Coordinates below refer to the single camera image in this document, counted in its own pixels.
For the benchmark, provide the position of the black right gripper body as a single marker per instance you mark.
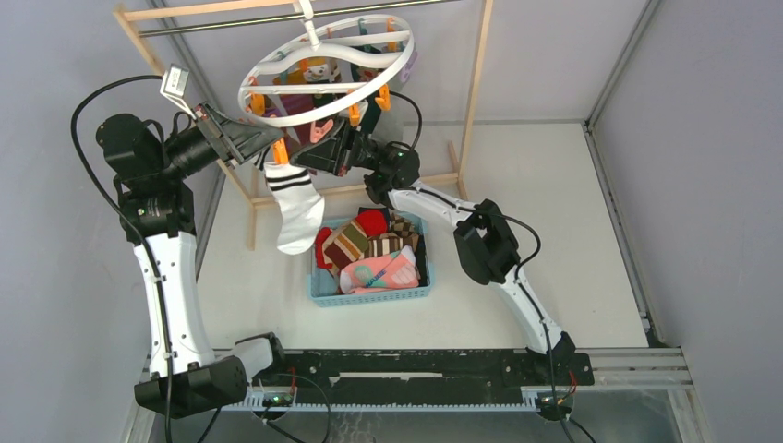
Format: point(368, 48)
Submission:
point(346, 151)

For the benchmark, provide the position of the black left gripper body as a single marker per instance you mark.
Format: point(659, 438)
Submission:
point(219, 132)

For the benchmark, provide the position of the orange clothespin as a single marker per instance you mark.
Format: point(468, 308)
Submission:
point(280, 152)
point(383, 99)

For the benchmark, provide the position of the white black striped sock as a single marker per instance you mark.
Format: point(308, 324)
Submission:
point(301, 206)

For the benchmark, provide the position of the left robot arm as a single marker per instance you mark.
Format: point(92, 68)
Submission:
point(156, 209)

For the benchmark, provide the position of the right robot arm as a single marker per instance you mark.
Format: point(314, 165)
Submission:
point(486, 246)

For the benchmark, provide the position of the white round sock hanger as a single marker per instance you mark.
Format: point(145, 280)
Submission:
point(325, 70)

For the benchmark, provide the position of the pink clothespin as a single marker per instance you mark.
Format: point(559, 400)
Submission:
point(319, 130)

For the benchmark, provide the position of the red sock in basket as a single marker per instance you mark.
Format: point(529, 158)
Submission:
point(373, 222)

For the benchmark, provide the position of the maroon tan striped sock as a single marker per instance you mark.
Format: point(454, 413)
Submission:
point(346, 245)

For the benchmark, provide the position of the brown white striped sock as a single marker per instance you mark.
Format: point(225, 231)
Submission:
point(388, 243)

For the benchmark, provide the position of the light blue plastic basket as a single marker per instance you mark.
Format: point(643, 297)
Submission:
point(322, 287)

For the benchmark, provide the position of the purple clothespin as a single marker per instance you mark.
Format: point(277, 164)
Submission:
point(407, 69)

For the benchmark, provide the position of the pink sock in basket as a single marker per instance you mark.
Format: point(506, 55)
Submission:
point(395, 271)

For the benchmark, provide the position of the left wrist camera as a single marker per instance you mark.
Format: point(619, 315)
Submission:
point(173, 87)

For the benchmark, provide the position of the wooden drying rack frame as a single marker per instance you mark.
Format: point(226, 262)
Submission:
point(160, 19)

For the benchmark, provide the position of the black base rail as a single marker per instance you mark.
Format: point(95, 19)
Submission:
point(422, 378)

